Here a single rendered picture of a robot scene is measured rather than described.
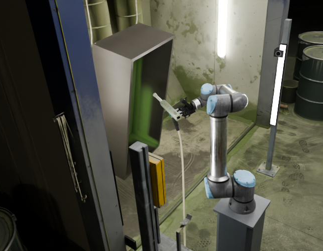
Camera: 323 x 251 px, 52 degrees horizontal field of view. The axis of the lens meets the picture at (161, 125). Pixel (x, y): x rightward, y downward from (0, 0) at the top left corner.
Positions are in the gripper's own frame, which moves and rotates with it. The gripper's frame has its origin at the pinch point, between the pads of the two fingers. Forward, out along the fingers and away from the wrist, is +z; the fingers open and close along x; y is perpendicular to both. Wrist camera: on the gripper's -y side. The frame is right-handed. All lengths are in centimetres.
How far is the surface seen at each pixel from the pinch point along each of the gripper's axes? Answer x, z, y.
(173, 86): 194, -76, 94
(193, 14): 177, -124, -1
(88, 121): -55, 62, -60
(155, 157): -102, 44, -56
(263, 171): 11, -84, 131
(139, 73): 64, -2, -14
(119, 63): 6, 24, -55
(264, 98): 85, -150, 103
